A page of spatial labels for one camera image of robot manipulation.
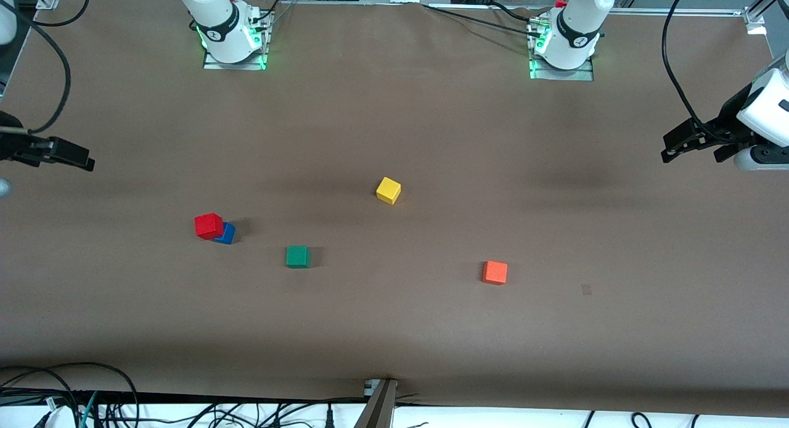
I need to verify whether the red wooden block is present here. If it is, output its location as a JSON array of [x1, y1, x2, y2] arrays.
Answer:
[[195, 213, 224, 240]]

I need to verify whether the orange wooden block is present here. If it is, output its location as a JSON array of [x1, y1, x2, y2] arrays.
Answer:
[[482, 260, 509, 286]]

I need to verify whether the yellow wooden block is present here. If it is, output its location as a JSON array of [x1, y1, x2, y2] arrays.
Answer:
[[376, 176, 402, 205]]

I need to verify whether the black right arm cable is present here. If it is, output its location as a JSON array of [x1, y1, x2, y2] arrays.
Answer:
[[0, 0, 91, 136]]

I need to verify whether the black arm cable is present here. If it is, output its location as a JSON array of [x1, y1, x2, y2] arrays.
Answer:
[[0, 0, 91, 136], [661, 0, 722, 139]]

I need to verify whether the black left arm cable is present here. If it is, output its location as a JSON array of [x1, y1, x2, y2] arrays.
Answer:
[[661, 0, 722, 139]]

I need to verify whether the aluminium frame post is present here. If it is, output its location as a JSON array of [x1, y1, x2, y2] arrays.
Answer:
[[743, 0, 789, 35]]

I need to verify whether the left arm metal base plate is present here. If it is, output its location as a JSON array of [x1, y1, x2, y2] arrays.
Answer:
[[529, 15, 595, 81]]

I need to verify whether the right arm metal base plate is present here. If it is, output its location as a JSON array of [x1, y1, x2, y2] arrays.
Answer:
[[203, 12, 270, 71]]

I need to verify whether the short black table cable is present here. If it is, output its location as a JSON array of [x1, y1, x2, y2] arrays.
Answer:
[[490, 1, 537, 23]]

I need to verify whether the looping black floor cable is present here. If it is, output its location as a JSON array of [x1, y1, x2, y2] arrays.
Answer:
[[0, 362, 140, 428]]

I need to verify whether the long black table cable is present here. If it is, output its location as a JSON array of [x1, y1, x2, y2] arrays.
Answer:
[[422, 2, 544, 35]]

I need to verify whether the teal cable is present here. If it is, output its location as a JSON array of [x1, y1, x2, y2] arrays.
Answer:
[[77, 391, 99, 428]]

